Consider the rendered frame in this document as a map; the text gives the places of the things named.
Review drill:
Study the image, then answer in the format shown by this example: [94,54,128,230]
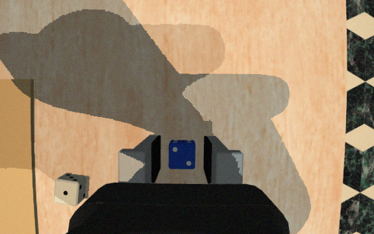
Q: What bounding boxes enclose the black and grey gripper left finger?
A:
[118,135,161,183]

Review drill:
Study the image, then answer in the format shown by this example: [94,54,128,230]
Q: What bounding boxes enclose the tan square mat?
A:
[0,79,38,234]

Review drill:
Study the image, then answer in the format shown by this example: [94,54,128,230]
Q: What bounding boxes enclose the blue die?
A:
[169,140,195,169]

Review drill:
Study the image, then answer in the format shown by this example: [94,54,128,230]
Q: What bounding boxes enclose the beige die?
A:
[54,174,87,206]

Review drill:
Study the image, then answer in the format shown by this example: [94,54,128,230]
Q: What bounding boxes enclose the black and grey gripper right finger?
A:
[203,136,243,184]

